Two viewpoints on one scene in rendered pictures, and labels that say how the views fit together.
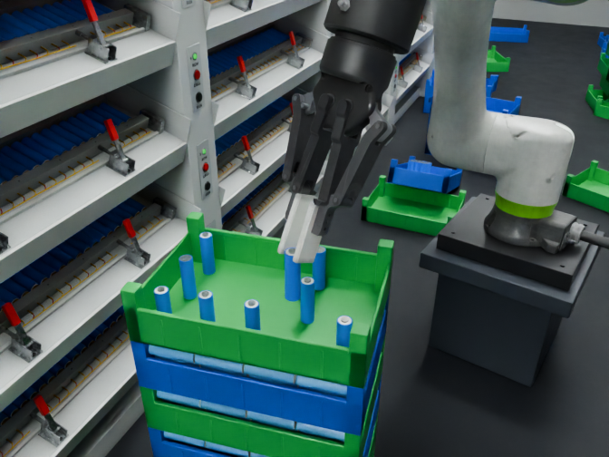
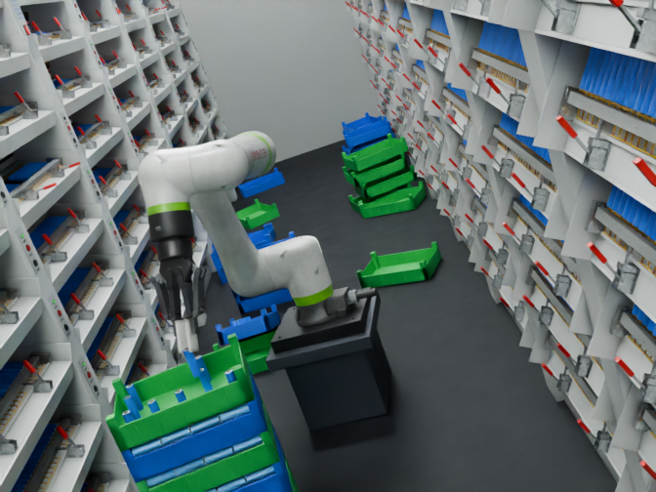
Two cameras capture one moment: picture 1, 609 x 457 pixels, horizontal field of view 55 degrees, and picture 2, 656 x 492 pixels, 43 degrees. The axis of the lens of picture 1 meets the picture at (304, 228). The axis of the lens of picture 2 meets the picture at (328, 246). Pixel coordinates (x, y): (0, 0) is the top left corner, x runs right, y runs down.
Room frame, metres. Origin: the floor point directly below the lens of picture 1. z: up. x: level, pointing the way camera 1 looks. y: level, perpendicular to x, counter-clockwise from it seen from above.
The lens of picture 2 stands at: (-1.09, 0.24, 1.26)
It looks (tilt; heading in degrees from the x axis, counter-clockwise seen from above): 18 degrees down; 340
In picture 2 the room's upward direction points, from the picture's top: 19 degrees counter-clockwise
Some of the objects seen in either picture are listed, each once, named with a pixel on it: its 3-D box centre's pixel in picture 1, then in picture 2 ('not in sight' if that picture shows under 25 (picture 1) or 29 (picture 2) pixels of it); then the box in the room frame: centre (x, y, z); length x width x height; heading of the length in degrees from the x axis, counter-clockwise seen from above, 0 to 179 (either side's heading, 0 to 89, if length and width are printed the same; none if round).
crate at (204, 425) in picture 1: (270, 377); (207, 448); (0.61, 0.05, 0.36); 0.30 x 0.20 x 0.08; 74
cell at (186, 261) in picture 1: (188, 277); (133, 409); (0.64, 0.16, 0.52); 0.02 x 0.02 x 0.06
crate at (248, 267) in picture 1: (266, 288); (181, 389); (0.61, 0.05, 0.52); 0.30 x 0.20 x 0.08; 74
